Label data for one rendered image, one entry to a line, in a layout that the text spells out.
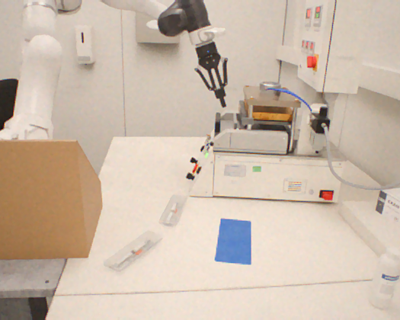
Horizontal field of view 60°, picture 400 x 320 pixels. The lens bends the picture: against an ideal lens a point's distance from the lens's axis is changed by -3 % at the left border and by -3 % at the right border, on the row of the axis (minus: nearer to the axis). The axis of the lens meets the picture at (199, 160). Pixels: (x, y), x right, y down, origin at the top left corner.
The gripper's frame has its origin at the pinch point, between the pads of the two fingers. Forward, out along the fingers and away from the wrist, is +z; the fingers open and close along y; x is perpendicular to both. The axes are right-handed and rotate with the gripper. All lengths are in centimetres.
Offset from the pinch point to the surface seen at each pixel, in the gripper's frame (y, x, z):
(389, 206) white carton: -37, 39, 42
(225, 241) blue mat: 15, 42, 33
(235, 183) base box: 5.9, 16.3, 27.4
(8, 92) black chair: 127, -120, -31
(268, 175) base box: -5.9, 18.1, 28.0
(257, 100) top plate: -9.9, 15.4, 2.0
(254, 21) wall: -54, -140, -20
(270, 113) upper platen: -13.6, 12.5, 8.4
